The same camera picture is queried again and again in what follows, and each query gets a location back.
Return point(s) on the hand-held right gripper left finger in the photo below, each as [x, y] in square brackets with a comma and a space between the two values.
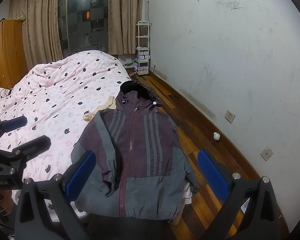
[81, 172]

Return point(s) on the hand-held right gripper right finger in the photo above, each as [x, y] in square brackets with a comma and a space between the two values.
[212, 175]

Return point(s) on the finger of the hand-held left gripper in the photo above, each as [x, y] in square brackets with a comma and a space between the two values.
[13, 124]
[33, 146]

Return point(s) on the purple grey hooded jacket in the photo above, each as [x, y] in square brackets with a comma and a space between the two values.
[150, 155]

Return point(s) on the person's left hand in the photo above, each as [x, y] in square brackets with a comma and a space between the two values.
[1, 201]

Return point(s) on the pale pink cloth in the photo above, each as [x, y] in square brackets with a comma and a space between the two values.
[187, 195]

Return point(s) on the small white round object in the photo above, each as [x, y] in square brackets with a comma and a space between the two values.
[216, 136]

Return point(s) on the pink printed duvet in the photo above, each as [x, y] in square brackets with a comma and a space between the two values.
[65, 92]

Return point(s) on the wooden wardrobe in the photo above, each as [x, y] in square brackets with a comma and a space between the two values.
[5, 55]

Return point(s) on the beige cloth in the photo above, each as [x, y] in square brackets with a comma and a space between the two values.
[110, 103]

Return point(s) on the beige curtain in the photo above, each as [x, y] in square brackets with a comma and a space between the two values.
[37, 22]
[125, 17]

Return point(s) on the dark window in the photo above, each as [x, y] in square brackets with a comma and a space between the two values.
[85, 17]

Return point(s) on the stack of purple white boxes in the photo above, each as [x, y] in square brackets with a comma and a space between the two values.
[143, 53]

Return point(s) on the white shelf cart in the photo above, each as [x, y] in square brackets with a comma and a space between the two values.
[142, 36]

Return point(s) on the white wall socket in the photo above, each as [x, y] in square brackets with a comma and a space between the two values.
[229, 116]
[266, 153]

